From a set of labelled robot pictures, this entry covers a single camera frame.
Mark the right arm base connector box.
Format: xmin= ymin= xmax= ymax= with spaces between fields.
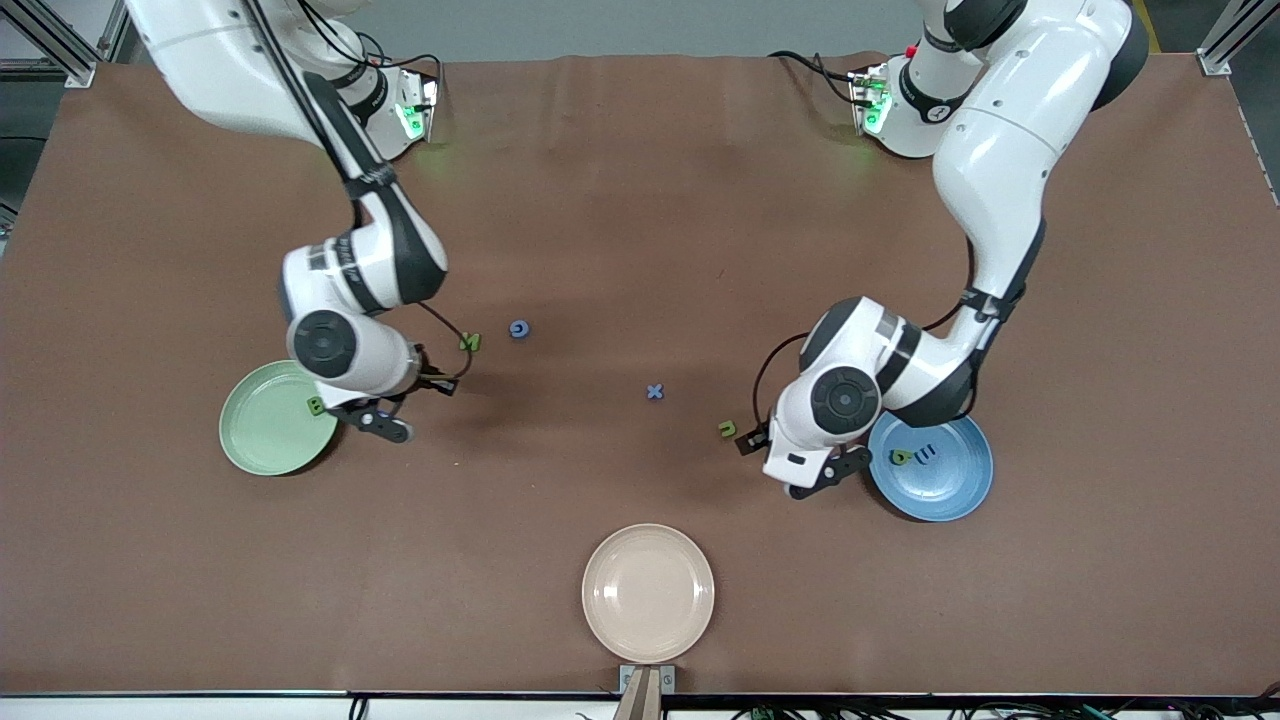
xmin=395 ymin=72 xmax=441 ymax=143

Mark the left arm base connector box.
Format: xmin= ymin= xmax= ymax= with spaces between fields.
xmin=848 ymin=62 xmax=893 ymax=136

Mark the metal bracket with post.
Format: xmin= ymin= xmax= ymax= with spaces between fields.
xmin=614 ymin=663 xmax=677 ymax=720

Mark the brown table mat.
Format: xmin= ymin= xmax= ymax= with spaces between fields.
xmin=0 ymin=52 xmax=1280 ymax=696

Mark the beige plate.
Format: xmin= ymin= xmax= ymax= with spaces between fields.
xmin=581 ymin=523 xmax=717 ymax=665

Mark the black left arm base cable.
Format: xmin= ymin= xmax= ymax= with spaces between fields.
xmin=768 ymin=50 xmax=866 ymax=106

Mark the slanted aluminium frame profile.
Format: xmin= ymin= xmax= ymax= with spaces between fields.
xmin=0 ymin=0 xmax=101 ymax=89

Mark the upright aluminium frame profile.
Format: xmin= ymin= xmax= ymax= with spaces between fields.
xmin=98 ymin=0 xmax=135 ymax=63

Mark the light green plate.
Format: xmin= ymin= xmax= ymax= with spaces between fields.
xmin=218 ymin=359 xmax=341 ymax=477

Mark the black right arm base cable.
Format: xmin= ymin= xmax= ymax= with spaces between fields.
xmin=372 ymin=45 xmax=446 ymax=106

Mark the blue plate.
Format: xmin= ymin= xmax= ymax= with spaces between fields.
xmin=866 ymin=412 xmax=995 ymax=523

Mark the black arm base cable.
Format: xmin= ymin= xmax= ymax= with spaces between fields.
xmin=768 ymin=50 xmax=866 ymax=106
xmin=372 ymin=45 xmax=446 ymax=106

